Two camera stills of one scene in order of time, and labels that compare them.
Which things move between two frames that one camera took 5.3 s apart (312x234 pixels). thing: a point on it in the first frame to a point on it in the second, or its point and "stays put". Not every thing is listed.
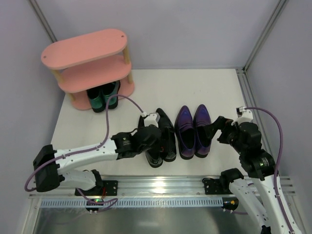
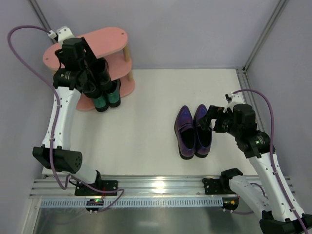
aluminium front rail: [163, 186] stays put
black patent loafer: [168, 141] to [102, 75]
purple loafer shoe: [185, 133] stays put
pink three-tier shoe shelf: [90, 62] stays put
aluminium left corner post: [43, 20] stays put
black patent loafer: [154, 156] to [88, 84]
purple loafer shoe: [202, 142] stays put
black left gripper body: [151, 133] to [98, 79]
